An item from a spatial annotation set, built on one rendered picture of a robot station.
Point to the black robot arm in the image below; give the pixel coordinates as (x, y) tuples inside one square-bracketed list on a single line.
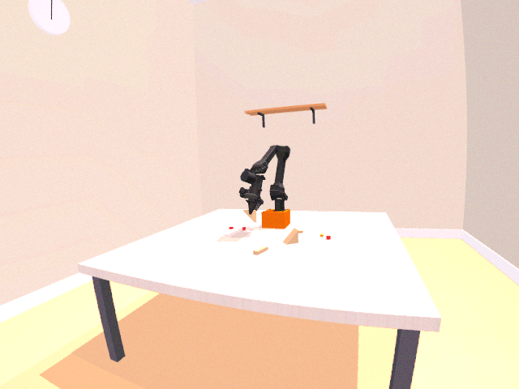
[(277, 190)]

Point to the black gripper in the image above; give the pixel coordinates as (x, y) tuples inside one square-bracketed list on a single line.
[(254, 200)]

